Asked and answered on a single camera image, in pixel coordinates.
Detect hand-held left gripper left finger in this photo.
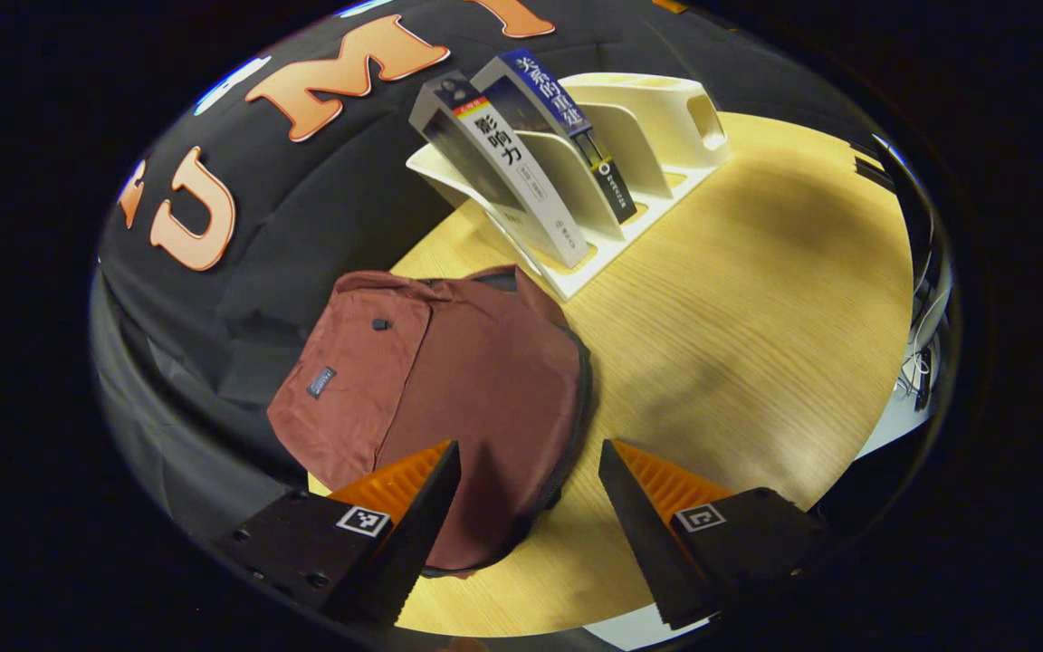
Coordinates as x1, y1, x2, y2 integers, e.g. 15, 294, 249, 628
214, 440, 463, 628

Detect blue spine book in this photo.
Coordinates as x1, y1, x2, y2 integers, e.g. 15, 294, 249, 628
470, 48, 639, 226

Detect maroon schoolbag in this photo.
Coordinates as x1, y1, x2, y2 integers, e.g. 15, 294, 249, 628
266, 264, 594, 579

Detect grey spine book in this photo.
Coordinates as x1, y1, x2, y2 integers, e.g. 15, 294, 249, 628
408, 71, 592, 270

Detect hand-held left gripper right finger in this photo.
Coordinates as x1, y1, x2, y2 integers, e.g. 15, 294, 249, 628
598, 438, 836, 631

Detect black backdrop cloth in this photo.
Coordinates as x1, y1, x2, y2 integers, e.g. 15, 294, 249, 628
91, 0, 876, 535

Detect white bookshelf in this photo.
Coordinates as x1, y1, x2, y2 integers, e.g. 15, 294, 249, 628
406, 72, 733, 302

